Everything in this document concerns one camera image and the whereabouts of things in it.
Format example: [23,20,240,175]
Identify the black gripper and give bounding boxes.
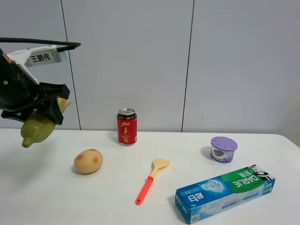
[0,51,70,125]

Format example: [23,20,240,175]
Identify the green yellow corn cob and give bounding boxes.
[20,97,74,149]

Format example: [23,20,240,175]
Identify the brown potato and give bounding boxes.
[74,149,103,174]

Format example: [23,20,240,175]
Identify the red drink can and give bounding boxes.
[117,108,137,146]

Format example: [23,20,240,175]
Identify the blue green toothpaste box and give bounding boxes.
[175,165,275,224]

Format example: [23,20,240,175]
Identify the purple lid air freshener tub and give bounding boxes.
[210,136,238,164]

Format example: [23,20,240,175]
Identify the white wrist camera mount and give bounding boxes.
[8,45,67,85]

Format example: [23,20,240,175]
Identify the black cable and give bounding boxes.
[0,37,82,53]

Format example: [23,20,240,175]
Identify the yellow spatula with red handle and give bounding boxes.
[135,158,171,205]

